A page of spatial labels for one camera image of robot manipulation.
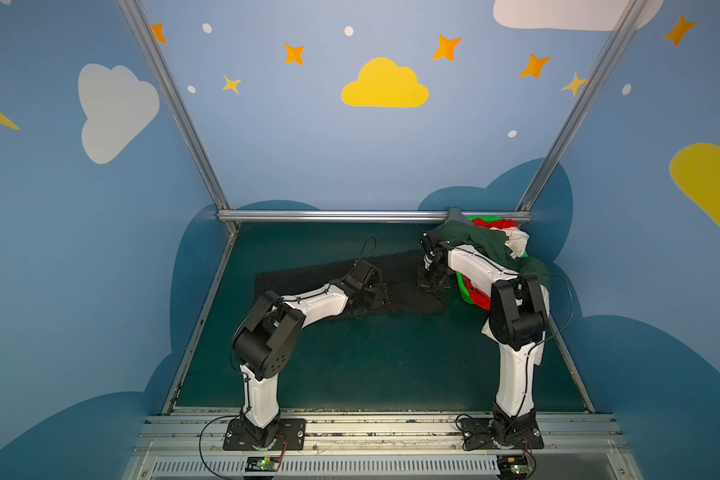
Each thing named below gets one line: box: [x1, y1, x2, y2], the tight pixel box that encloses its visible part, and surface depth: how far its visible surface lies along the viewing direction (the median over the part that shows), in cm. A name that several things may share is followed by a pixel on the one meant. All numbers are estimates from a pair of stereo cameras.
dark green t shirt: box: [433, 221, 551, 285], surface depth 105 cm
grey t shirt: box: [448, 207, 473, 226], surface depth 116 cm
